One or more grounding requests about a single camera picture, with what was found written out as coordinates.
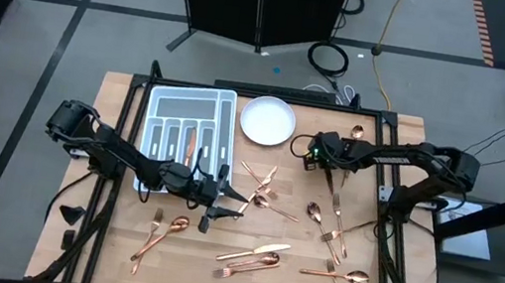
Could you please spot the white round plate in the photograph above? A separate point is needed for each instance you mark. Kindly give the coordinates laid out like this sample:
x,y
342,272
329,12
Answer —
x,y
268,121

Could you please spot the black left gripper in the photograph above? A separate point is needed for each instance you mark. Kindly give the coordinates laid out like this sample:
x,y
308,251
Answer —
x,y
202,189

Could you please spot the small black block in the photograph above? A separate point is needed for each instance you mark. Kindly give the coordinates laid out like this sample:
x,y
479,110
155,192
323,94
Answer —
x,y
68,239

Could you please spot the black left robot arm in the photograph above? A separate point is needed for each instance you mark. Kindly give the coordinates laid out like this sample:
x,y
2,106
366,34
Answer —
x,y
120,154

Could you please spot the black bar behind table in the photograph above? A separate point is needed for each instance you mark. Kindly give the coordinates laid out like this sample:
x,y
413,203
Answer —
x,y
275,91

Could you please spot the white paper sheet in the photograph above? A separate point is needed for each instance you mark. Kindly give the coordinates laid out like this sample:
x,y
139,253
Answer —
x,y
468,239

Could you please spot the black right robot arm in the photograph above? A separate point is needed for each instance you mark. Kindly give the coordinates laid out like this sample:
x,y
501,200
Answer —
x,y
400,158

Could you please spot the white cutlery organizer tray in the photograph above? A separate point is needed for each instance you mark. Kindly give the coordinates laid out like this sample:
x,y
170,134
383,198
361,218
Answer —
x,y
187,109

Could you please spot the black triangular bracket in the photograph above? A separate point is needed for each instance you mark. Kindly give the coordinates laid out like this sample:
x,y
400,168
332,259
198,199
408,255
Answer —
x,y
71,216

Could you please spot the copper table knife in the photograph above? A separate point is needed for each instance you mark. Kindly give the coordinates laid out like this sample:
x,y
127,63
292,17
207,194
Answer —
x,y
266,250
190,147
260,186

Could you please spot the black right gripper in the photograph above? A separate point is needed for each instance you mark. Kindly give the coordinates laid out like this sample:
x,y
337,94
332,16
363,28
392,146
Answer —
x,y
329,150

